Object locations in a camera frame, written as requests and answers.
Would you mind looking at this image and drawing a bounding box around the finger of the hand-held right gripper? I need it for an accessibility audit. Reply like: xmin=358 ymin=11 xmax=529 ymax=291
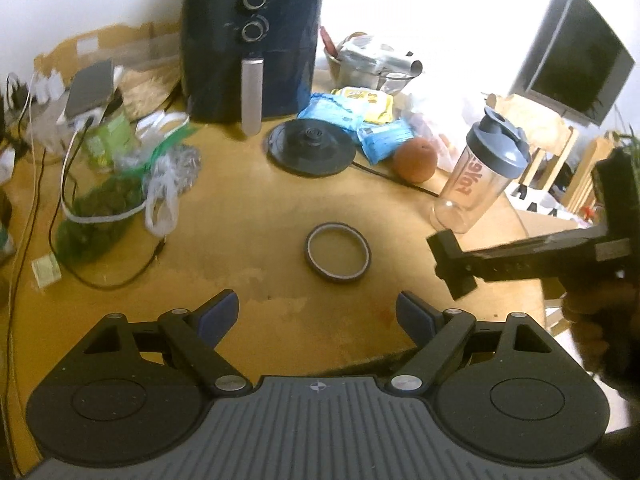
xmin=427 ymin=227 xmax=632 ymax=302

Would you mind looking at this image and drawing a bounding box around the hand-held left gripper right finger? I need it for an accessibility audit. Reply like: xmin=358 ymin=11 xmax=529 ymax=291
xmin=386 ymin=291 xmax=576 ymax=396

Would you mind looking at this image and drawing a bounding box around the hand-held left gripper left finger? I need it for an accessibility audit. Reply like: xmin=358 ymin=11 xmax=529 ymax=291
xmin=55 ymin=289 xmax=253 ymax=396

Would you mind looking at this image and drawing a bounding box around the thin brown tape ring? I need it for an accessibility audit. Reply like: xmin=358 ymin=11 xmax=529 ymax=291
xmin=305 ymin=222 xmax=372 ymax=283

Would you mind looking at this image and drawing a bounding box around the person's right hand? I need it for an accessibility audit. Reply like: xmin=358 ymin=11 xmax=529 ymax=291
xmin=562 ymin=274 xmax=640 ymax=386

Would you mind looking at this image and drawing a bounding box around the open brown cardboard carton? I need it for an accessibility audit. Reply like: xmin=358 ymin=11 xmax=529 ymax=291
xmin=515 ymin=207 xmax=591 ymax=241

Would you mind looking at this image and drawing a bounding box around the clear shaker bottle grey lid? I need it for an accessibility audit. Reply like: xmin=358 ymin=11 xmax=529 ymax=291
xmin=431 ymin=107 xmax=532 ymax=234

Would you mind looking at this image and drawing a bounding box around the white carton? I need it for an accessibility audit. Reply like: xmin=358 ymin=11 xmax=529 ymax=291
xmin=505 ymin=185 xmax=576 ymax=218

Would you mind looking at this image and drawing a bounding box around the orange fruit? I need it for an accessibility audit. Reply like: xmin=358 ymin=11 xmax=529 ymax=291
xmin=392 ymin=138 xmax=438 ymax=183

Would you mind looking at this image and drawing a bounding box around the clear plastic bag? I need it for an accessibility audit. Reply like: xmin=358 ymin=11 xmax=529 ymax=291
xmin=144 ymin=157 xmax=181 ymax=236

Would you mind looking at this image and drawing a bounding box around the white plastic bag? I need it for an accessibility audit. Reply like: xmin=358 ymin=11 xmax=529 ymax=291
xmin=400 ymin=95 xmax=476 ymax=171

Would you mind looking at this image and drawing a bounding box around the small blue wipes pack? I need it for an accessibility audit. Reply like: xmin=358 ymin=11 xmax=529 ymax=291
xmin=356 ymin=119 xmax=417 ymax=165

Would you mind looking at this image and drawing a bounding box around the black flat screen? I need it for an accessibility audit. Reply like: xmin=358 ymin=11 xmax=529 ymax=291
xmin=510 ymin=0 xmax=636 ymax=127

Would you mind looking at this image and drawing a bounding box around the clear bag of seeds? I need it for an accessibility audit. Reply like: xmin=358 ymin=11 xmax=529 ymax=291
xmin=117 ymin=142 xmax=203 ymax=196

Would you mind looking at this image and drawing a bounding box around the yellow wipes pack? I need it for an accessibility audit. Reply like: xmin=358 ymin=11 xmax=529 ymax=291
xmin=331 ymin=86 xmax=396 ymax=126

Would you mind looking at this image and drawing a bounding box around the black kettle base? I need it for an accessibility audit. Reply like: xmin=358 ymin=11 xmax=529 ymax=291
xmin=265 ymin=120 xmax=357 ymax=177

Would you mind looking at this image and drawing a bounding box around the small pale green sachet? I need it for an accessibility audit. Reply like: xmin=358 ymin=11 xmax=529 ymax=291
xmin=31 ymin=255 xmax=63 ymax=288

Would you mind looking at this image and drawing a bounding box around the large blue wipes pack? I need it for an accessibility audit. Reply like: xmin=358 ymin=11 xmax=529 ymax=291
xmin=297 ymin=92 xmax=368 ymax=133

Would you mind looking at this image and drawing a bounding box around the glass bowl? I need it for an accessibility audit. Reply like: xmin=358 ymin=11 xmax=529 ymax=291
xmin=324 ymin=35 xmax=416 ymax=96

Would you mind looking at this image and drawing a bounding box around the aluminium foil roll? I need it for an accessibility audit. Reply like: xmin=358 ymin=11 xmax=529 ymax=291
xmin=367 ymin=52 xmax=423 ymax=76

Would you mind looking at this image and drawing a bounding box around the green can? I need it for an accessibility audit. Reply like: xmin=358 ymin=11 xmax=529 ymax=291
xmin=82 ymin=110 xmax=133 ymax=173

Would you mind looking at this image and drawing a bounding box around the small white bottle teal label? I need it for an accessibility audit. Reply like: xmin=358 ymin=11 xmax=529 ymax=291
xmin=0 ymin=225 xmax=16 ymax=266

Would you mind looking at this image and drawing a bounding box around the white charger block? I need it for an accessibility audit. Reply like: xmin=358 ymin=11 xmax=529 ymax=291
xmin=57 ymin=105 xmax=108 ymax=131

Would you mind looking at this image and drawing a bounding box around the black air fryer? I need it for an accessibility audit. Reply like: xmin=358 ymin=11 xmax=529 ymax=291
xmin=181 ymin=0 xmax=323 ymax=136

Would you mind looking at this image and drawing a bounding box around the crumpled clear plastic wrap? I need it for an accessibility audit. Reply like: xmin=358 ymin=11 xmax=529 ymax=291
xmin=30 ymin=105 xmax=71 ymax=151

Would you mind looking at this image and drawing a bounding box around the grey power bank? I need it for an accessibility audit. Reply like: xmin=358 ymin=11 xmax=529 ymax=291
xmin=66 ymin=59 xmax=115 ymax=117

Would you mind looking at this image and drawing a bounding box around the black plug charger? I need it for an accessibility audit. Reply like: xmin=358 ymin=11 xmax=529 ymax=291
xmin=5 ymin=72 xmax=28 ymax=106

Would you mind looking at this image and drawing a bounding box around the black kettle base cord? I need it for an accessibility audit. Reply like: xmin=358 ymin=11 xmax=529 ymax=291
xmin=350 ymin=160 xmax=441 ymax=198

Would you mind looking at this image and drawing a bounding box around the white strap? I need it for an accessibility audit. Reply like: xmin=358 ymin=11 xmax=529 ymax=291
xmin=135 ymin=112 xmax=191 ymax=143

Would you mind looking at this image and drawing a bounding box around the short white cable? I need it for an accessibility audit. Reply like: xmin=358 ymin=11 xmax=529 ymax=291
xmin=60 ymin=117 xmax=148 ymax=223

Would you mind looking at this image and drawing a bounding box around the red utensil handle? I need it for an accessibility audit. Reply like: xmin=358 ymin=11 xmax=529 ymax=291
xmin=320 ymin=25 xmax=341 ymax=56

